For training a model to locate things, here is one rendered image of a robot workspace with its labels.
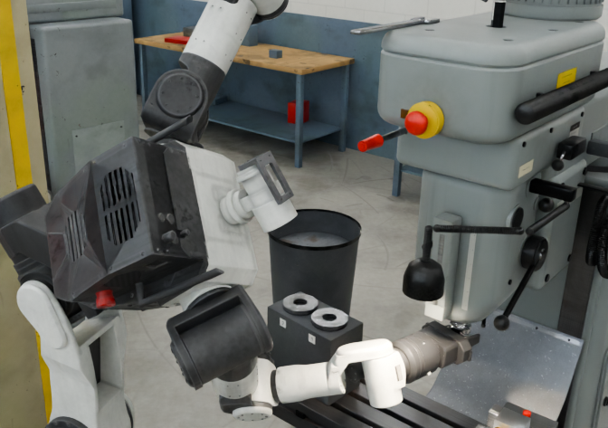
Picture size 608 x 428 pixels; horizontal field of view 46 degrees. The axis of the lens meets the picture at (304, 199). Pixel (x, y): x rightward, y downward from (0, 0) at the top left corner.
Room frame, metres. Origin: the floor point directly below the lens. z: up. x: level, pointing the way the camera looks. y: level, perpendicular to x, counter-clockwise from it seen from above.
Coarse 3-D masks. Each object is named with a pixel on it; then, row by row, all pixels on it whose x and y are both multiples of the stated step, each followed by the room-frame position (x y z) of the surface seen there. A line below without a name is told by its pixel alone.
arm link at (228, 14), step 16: (224, 0) 1.37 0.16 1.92; (240, 0) 1.38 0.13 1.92; (288, 0) 1.46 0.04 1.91; (208, 16) 1.36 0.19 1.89; (224, 16) 1.36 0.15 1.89; (240, 16) 1.37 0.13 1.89; (256, 16) 1.43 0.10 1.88; (208, 32) 1.34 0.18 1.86; (224, 32) 1.34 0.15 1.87; (240, 32) 1.37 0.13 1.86; (192, 48) 1.33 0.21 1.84; (208, 48) 1.32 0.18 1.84; (224, 48) 1.34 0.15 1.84; (224, 64) 1.33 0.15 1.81
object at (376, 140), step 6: (390, 132) 1.26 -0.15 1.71; (396, 132) 1.27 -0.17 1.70; (402, 132) 1.28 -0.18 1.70; (366, 138) 1.20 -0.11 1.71; (372, 138) 1.21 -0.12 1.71; (378, 138) 1.21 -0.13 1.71; (384, 138) 1.23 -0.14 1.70; (390, 138) 1.25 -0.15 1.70; (360, 144) 1.19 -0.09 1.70; (366, 144) 1.19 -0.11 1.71; (372, 144) 1.20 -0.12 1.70; (378, 144) 1.21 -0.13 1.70; (360, 150) 1.19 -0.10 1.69; (366, 150) 1.19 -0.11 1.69
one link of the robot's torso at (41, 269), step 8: (32, 264) 1.24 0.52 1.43; (40, 264) 1.24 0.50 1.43; (24, 272) 1.24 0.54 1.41; (32, 272) 1.23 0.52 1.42; (40, 272) 1.23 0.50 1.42; (48, 272) 1.23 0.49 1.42; (24, 280) 1.25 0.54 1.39; (32, 280) 1.23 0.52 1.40; (40, 280) 1.23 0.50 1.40; (48, 280) 1.23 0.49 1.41; (64, 304) 1.21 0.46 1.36; (72, 304) 1.22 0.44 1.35; (72, 312) 1.23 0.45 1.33
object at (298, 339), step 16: (272, 304) 1.61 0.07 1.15; (288, 304) 1.59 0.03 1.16; (304, 304) 1.61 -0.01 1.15; (320, 304) 1.61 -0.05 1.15; (272, 320) 1.58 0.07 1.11; (288, 320) 1.54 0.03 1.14; (304, 320) 1.53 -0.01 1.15; (320, 320) 1.51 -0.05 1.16; (336, 320) 1.51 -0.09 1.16; (352, 320) 1.54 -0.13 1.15; (272, 336) 1.58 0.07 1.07; (288, 336) 1.54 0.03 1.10; (304, 336) 1.50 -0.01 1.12; (320, 336) 1.47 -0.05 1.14; (336, 336) 1.46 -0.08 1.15; (352, 336) 1.50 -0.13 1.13; (272, 352) 1.58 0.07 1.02; (288, 352) 1.54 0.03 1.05; (304, 352) 1.50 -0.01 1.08; (320, 352) 1.46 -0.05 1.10; (352, 384) 1.51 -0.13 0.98; (320, 400) 1.46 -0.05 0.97; (336, 400) 1.46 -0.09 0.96
